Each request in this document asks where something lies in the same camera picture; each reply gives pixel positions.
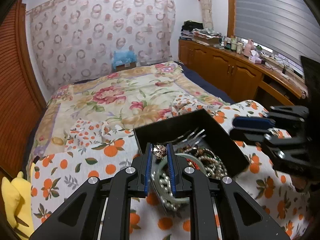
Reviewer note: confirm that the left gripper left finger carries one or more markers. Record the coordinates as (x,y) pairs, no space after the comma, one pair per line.
(100,208)

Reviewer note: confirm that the floral bed blanket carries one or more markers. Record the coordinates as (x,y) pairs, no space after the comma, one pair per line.
(129,98)

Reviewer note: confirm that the wooden louvered wardrobe door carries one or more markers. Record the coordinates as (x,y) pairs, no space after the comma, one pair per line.
(22,102)

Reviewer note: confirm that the orange print tablecloth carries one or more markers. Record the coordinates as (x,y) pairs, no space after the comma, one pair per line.
(97,150)

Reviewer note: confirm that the silver chain jewelry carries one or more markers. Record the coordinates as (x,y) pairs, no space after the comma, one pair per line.
(191,136)

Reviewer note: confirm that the grey window blind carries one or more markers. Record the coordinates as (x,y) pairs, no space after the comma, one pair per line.
(287,27)

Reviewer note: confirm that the cosmetic bottles group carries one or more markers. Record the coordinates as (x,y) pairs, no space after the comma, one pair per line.
(232,44)

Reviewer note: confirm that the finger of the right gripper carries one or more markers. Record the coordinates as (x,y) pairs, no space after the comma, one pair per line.
(252,121)
(265,139)

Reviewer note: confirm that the stack of folded clothes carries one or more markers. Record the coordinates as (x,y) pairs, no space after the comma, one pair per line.
(194,31)

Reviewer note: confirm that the black jewelry box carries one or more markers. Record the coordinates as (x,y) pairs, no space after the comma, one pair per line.
(215,138)

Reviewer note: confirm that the circle pattern curtain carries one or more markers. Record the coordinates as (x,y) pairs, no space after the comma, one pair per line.
(75,40)

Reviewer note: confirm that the green jade bangle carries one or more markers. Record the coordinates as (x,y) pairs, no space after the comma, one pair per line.
(172,179)

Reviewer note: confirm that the pink tissue box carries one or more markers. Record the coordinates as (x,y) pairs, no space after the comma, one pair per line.
(251,53)

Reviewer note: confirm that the yellow Pikachu plush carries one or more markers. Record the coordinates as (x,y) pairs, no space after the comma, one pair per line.
(17,204)

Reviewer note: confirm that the blue wrapped box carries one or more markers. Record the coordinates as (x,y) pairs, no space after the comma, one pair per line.
(124,60)

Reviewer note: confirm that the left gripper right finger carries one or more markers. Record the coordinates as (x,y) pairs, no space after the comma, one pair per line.
(220,209)

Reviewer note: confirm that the beige side curtain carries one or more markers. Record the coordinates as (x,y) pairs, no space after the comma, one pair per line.
(206,10)

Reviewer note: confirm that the wooden sideboard cabinet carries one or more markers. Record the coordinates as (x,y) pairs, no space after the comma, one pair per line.
(237,79)

